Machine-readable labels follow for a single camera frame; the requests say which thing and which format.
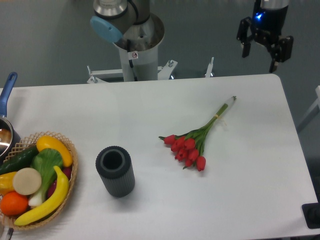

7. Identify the purple red vegetable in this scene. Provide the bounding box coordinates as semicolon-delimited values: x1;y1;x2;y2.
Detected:
46;166;72;199

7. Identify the yellow banana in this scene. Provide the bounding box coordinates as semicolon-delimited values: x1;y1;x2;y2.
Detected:
14;165;69;227

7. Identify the blue handled saucepan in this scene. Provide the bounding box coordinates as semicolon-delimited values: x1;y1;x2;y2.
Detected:
0;72;21;165

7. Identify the dark grey ribbed vase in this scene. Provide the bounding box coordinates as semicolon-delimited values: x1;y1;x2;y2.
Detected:
95;146;136;198

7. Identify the orange fruit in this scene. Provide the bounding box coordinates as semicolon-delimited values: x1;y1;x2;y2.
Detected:
0;191;29;216

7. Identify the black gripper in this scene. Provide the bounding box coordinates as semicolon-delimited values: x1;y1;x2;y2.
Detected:
236;0;294;73

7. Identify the white frame at right edge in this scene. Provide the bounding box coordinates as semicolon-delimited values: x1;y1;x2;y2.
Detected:
296;85;320;133

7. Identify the red tulip bouquet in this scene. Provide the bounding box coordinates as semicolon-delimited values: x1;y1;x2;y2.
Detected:
158;96;237;172

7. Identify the yellow bell pepper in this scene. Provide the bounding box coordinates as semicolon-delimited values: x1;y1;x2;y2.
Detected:
0;171;17;196

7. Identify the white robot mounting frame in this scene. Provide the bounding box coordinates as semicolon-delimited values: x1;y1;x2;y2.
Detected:
86;56;215;84

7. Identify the woven wicker basket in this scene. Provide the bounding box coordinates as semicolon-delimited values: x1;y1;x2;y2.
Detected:
0;131;78;231

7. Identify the yellow squash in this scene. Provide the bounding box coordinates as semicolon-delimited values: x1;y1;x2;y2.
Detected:
36;135;73;167

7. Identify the black device at table edge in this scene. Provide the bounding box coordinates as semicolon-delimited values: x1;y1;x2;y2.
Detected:
301;202;320;229

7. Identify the dark green cucumber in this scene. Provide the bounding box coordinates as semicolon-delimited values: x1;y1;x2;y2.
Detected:
0;145;39;175

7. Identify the green bok choy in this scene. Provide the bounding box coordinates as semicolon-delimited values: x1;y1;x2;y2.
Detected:
28;148;63;208

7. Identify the beige round disc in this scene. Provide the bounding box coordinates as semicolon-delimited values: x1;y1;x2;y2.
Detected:
12;167;42;196

